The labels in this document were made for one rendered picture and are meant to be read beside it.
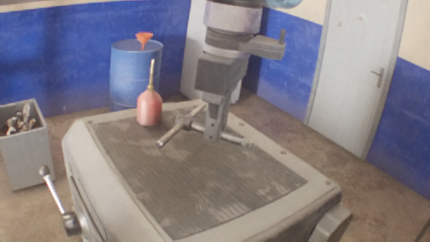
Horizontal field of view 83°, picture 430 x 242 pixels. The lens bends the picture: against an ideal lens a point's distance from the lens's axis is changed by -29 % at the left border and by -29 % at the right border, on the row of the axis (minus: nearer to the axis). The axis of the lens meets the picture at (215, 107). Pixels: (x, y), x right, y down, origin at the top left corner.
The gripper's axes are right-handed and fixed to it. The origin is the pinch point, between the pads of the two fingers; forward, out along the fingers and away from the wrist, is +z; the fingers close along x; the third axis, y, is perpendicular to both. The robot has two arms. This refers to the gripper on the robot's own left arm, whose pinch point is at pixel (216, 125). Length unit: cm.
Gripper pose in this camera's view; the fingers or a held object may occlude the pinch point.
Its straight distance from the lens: 58.0
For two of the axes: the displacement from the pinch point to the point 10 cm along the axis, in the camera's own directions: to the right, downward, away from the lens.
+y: -9.4, -2.5, 2.5
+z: -1.3, 9.0, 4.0
